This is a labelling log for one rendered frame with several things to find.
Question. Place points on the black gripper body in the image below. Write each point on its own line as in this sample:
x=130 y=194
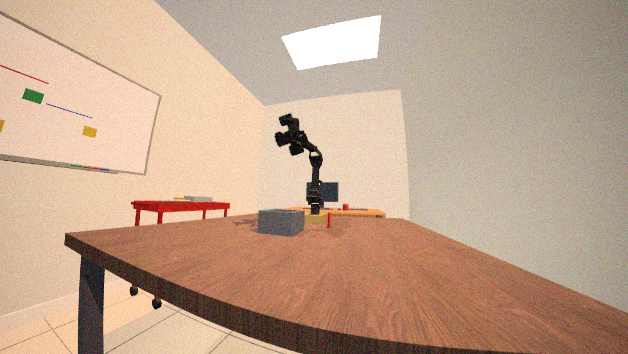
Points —
x=291 y=134

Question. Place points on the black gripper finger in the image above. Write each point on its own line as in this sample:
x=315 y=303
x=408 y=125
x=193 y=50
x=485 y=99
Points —
x=286 y=120
x=295 y=145

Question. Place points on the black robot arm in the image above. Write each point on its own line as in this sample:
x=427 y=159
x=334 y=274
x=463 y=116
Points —
x=314 y=196

